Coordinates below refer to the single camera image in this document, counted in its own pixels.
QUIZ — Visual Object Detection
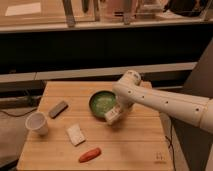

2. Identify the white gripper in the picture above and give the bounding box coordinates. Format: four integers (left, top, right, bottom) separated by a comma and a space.
115, 98, 133, 116

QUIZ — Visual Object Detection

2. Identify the white plastic bottle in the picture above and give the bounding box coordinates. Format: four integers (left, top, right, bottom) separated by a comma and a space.
104, 107, 122, 125

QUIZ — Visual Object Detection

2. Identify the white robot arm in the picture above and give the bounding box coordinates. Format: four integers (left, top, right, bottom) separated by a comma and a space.
113, 70, 213, 134

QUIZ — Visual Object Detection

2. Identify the green ceramic bowl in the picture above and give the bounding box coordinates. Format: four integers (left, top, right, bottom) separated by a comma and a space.
89, 90, 116, 119

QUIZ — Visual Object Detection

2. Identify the orange carrot toy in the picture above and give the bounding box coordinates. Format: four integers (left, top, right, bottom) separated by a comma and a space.
78, 148, 101, 163

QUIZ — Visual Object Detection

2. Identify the white sponge piece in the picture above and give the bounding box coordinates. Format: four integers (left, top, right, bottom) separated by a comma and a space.
67, 124, 86, 146

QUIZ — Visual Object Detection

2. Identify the grey rectangular block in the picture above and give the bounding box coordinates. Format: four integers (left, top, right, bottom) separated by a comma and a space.
49, 101, 68, 118

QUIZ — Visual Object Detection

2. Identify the white paper cup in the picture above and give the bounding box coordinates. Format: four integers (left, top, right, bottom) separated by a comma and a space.
25, 112, 48, 136

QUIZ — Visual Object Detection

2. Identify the white paper sheet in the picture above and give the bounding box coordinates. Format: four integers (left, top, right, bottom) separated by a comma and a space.
5, 2, 41, 16

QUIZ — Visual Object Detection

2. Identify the black cable on floor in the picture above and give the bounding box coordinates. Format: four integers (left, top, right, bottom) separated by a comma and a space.
0, 107, 38, 118

